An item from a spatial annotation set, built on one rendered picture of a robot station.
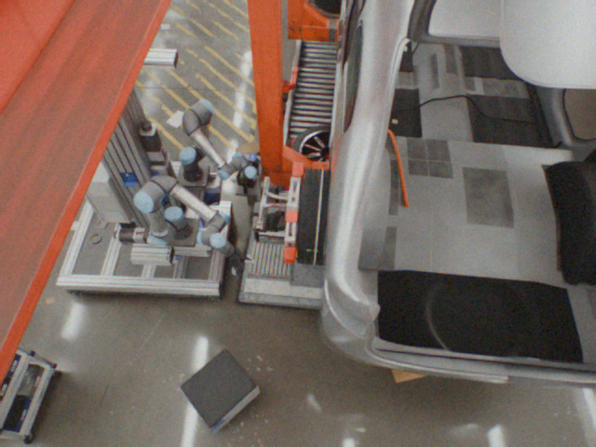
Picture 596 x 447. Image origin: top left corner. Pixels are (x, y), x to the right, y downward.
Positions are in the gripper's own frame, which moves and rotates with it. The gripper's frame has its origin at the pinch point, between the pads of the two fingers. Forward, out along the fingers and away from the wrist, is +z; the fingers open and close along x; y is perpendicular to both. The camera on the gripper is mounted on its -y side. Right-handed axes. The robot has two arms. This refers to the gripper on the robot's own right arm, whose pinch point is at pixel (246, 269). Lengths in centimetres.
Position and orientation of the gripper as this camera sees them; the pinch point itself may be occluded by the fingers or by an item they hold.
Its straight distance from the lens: 263.3
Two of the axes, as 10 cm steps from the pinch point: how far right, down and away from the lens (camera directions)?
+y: -3.3, -7.1, 6.3
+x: -8.7, 4.8, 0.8
